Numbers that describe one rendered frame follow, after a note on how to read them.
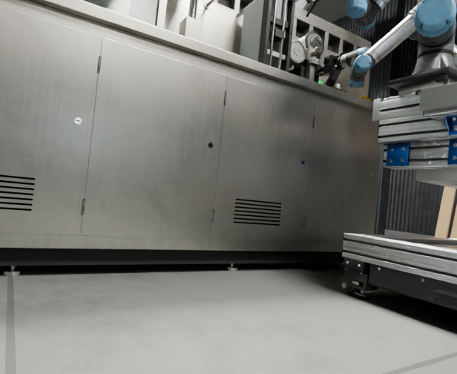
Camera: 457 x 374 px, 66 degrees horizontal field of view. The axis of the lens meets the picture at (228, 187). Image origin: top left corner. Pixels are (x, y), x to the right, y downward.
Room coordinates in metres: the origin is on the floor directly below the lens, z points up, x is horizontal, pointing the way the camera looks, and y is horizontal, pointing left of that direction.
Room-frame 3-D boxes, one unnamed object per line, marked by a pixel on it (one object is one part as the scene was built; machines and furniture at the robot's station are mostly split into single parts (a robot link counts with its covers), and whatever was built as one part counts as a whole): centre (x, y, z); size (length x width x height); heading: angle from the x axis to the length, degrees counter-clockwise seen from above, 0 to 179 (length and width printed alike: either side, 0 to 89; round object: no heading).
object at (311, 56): (1.94, -0.40, 1.05); 0.06 x 0.05 x 0.31; 30
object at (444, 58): (1.28, -0.71, 0.87); 0.15 x 0.15 x 0.10
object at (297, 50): (2.04, -0.24, 1.17); 0.26 x 0.12 x 0.12; 30
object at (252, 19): (1.96, -0.04, 1.17); 0.34 x 0.05 x 0.54; 30
